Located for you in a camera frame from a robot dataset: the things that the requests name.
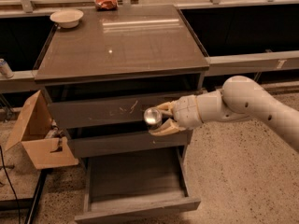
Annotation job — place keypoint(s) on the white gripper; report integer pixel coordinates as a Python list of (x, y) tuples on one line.
[(186, 112)]

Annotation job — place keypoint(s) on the blue silver redbull can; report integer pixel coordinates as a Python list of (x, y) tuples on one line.
[(153, 117)]

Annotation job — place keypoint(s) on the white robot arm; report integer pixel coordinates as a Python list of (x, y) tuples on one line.
[(239, 99)]

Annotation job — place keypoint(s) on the grey top drawer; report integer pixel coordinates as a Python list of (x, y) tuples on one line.
[(113, 110)]

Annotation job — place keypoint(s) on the grey drawer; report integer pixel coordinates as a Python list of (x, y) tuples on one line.
[(87, 142), (130, 186), (113, 110)]

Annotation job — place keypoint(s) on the grey drawer cabinet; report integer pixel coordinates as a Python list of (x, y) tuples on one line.
[(129, 51)]

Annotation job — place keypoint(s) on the grey bottom drawer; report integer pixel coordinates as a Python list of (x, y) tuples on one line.
[(130, 186)]

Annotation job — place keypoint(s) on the grey middle drawer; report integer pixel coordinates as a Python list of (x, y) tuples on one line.
[(87, 142)]

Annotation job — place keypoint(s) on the can on left ledge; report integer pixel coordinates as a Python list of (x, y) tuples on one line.
[(5, 69)]

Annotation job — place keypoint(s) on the grey metal railing beam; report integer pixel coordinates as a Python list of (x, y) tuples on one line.
[(253, 63)]

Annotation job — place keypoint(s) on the red crumpled snack bag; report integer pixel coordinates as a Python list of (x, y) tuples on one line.
[(106, 4)]

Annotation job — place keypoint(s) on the white bowl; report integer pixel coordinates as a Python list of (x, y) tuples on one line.
[(67, 18)]

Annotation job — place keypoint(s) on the cardboard box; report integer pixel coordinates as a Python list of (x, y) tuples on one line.
[(36, 132)]

